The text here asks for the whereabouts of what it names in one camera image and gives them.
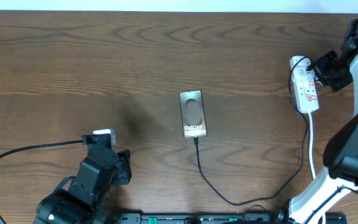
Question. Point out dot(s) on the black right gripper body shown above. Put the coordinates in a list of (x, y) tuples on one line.
[(333, 70)]

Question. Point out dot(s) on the white power strip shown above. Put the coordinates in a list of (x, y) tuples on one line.
[(305, 89)]

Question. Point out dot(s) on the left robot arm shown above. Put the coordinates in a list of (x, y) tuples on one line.
[(80, 199)]

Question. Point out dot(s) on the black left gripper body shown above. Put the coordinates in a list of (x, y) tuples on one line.
[(123, 173)]

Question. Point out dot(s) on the white USB charger plug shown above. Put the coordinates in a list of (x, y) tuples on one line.
[(304, 72)]

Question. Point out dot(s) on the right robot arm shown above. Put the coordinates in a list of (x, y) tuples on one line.
[(339, 175)]

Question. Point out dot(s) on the rose gold Galaxy smartphone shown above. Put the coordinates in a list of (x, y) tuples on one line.
[(192, 114)]

